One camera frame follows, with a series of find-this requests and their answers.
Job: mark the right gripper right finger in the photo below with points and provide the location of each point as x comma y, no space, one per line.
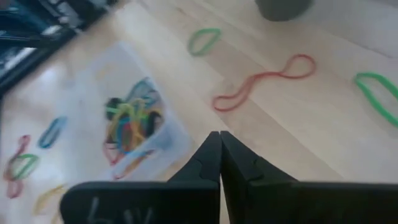
295,205

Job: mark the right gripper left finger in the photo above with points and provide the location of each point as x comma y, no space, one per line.
155,202

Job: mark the blue rubber band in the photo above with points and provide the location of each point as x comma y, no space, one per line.
126,133
46,140

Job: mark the black rubber band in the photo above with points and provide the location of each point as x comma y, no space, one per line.
155,121
112,105

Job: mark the teal rubber band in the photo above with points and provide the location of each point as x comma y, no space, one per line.
143,88

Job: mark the green rubber band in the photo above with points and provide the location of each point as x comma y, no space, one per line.
373,100
31,157
205,30

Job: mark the thin red rubber band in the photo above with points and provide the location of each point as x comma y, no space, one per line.
270,73

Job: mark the clear plastic bin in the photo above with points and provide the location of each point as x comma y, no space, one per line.
93,93

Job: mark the green potted plant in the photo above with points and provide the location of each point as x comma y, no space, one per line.
283,9

